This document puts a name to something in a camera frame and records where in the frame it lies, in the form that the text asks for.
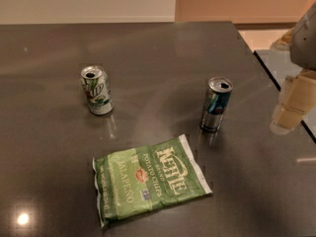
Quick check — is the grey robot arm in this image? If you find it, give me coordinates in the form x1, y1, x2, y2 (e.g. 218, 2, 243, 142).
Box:
270, 3, 316, 135

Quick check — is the blue silver redbull can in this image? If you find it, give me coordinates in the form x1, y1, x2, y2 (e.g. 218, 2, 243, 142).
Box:
200, 77, 233, 132

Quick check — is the green white 7up can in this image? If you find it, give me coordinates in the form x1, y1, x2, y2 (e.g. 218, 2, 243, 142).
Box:
80, 65, 114, 116

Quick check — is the green jalapeno chips bag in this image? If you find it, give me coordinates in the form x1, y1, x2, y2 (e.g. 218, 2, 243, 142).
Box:
92, 134, 212, 227

